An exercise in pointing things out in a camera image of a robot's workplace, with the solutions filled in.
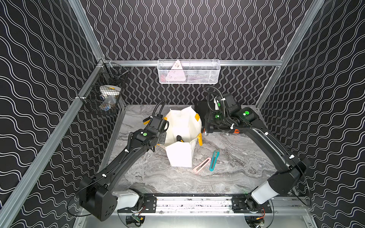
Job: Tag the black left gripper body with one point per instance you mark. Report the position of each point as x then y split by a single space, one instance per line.
162 137

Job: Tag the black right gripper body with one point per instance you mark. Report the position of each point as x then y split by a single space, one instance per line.
216 118

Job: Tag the large black yellow utility knife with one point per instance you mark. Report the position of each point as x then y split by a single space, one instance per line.
179 138

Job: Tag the white tote bag yellow handles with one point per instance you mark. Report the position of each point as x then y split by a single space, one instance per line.
188 124

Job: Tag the teal utility knife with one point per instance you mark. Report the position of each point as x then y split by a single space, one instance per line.
214 159

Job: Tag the pink utility knife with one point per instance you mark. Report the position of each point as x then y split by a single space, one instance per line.
203 164

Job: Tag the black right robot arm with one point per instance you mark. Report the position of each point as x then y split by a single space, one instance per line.
290 168

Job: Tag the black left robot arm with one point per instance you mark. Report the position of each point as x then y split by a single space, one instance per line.
95 194

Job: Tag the black plastic tool case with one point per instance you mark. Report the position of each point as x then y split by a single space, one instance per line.
201 112

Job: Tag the pink triangle card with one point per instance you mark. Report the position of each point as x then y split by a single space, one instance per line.
176 73

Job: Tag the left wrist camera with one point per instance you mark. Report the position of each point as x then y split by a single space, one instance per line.
157 125

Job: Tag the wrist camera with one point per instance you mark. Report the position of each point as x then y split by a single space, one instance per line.
230 105
157 125

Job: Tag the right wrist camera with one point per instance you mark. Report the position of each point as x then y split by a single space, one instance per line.
230 105

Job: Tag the yellow handle screwdriver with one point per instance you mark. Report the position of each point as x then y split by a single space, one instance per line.
147 120

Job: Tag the clear wall basket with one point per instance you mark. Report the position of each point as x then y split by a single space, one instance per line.
197 71

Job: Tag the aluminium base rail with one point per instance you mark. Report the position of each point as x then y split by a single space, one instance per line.
131 202

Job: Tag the black wire mesh basket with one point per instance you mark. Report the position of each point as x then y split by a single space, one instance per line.
111 74

